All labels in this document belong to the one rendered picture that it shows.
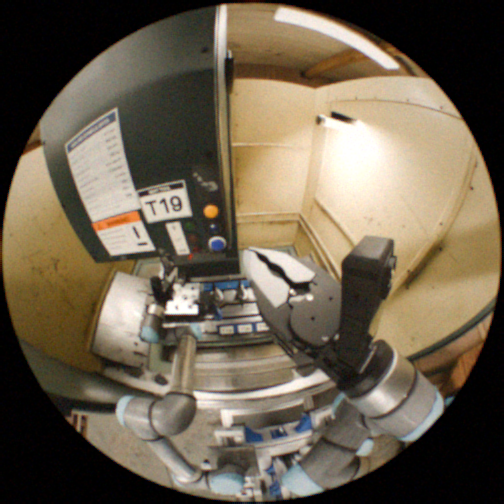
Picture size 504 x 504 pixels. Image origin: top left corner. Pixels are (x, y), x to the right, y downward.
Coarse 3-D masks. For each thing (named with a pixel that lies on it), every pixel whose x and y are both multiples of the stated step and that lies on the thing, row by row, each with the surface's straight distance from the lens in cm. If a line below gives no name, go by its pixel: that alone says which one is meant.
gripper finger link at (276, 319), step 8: (256, 288) 16; (256, 296) 15; (264, 296) 15; (256, 304) 15; (264, 304) 15; (272, 304) 15; (264, 312) 14; (272, 312) 14; (280, 312) 15; (288, 312) 15; (264, 320) 15; (272, 320) 14; (280, 320) 14; (288, 320) 14; (272, 328) 15; (280, 328) 14; (288, 328) 14; (288, 336) 14
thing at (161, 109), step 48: (144, 48) 34; (192, 48) 30; (96, 96) 37; (144, 96) 30; (192, 96) 27; (48, 144) 51; (144, 144) 29; (192, 144) 26; (192, 192) 28; (96, 240) 48
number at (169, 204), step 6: (180, 192) 28; (156, 198) 30; (162, 198) 30; (168, 198) 30; (174, 198) 29; (180, 198) 29; (162, 204) 30; (168, 204) 30; (174, 204) 30; (180, 204) 29; (162, 210) 31; (168, 210) 31; (174, 210) 30; (180, 210) 30; (186, 210) 30; (162, 216) 32
